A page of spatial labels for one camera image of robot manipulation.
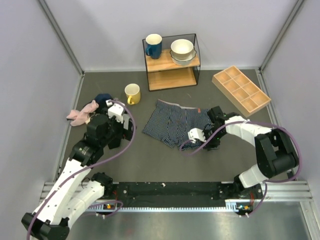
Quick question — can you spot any navy striped boxer underwear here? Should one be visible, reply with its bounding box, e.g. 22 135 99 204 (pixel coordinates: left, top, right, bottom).
142 99 212 150

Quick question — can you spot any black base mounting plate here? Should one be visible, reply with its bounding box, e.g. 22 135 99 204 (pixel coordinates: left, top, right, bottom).
101 182 254 208

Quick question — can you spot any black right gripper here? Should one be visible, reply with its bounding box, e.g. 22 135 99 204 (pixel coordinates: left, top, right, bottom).
198 126 226 151

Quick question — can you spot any white scalloped bowl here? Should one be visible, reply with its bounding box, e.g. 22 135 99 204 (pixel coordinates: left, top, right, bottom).
169 49 197 66

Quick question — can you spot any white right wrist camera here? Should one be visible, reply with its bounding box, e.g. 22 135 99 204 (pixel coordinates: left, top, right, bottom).
187 128 207 143

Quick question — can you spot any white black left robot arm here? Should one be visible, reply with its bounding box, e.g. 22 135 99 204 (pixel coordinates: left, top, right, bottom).
21 111 136 240

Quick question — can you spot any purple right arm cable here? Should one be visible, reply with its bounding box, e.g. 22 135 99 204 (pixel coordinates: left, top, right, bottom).
179 120 301 216

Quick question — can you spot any blue ceramic mug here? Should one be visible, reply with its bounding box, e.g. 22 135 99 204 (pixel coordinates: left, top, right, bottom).
145 33 163 59

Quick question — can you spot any dark blue garment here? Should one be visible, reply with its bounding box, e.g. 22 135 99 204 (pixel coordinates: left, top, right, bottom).
94 93 113 105

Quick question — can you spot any grey slotted cable duct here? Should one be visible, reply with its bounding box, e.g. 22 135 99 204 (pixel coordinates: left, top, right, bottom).
87 201 253 213

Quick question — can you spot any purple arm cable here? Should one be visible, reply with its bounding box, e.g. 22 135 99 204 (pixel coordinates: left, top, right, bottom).
179 120 301 216
26 99 138 238

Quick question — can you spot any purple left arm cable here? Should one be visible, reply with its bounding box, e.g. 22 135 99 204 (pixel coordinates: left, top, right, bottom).
26 99 138 238

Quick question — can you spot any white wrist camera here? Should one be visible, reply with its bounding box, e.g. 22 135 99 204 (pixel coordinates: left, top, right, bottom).
187 128 207 143
105 99 125 124

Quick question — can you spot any black wire wooden shelf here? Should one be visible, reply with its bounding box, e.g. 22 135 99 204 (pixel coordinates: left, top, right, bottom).
144 33 201 91

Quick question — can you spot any cream ceramic bowl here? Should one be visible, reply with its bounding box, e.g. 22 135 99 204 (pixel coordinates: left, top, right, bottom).
170 39 194 60

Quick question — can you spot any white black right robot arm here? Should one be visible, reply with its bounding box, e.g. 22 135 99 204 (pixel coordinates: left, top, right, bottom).
203 106 299 198

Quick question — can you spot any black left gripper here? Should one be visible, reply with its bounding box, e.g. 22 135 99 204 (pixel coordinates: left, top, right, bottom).
100 107 136 147

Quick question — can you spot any wooden compartment tray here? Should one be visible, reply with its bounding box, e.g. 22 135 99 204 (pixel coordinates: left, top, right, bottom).
212 65 271 117

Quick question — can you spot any yellow ceramic mug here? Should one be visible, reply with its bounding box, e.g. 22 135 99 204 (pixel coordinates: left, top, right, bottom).
124 83 141 105

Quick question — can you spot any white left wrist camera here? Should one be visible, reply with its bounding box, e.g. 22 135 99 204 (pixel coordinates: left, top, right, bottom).
105 99 125 124

